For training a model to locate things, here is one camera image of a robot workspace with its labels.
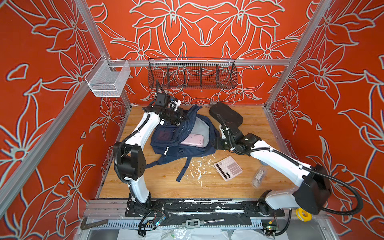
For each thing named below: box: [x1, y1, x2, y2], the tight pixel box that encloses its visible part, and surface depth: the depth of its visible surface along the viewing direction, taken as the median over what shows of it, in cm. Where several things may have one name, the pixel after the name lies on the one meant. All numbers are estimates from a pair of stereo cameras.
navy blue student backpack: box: [145, 105, 220, 183], surface depth 91 cm
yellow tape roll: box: [296, 208, 312, 222], surface depth 71 cm
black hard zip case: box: [209, 102, 244, 127], surface depth 109 cm
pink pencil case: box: [180, 133, 204, 147], surface depth 94 cm
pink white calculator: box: [213, 156, 243, 182], surface depth 86 cm
